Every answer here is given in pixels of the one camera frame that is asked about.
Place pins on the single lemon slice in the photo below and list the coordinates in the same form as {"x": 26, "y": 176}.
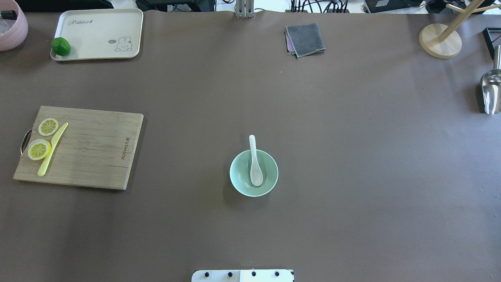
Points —
{"x": 48, "y": 126}

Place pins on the white ceramic spoon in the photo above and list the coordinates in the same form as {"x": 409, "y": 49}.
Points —
{"x": 255, "y": 172}

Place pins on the pink bowl with ice cubes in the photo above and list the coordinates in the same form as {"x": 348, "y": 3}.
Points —
{"x": 13, "y": 32}

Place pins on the green lime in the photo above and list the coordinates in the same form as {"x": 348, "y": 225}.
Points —
{"x": 60, "y": 46}

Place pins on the aluminium frame post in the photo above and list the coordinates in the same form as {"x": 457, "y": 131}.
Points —
{"x": 244, "y": 8}

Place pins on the yellow plastic knife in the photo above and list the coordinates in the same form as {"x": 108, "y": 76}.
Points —
{"x": 54, "y": 142}

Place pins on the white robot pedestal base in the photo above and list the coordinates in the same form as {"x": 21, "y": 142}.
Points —
{"x": 243, "y": 275}

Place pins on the grey folded cloth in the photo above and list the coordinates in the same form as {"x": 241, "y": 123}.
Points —
{"x": 304, "y": 40}

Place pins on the wooden stand with round base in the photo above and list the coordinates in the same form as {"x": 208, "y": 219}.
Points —
{"x": 442, "y": 41}

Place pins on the steel scoop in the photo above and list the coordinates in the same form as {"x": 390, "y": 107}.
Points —
{"x": 491, "y": 86}

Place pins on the cream rabbit tray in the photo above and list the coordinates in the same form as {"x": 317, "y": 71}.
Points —
{"x": 100, "y": 33}

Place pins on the light green bowl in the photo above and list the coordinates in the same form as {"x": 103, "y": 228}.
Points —
{"x": 240, "y": 169}

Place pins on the bamboo cutting board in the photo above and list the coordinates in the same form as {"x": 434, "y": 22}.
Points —
{"x": 96, "y": 149}

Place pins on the stacked lemon slices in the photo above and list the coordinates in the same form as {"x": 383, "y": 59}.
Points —
{"x": 38, "y": 149}

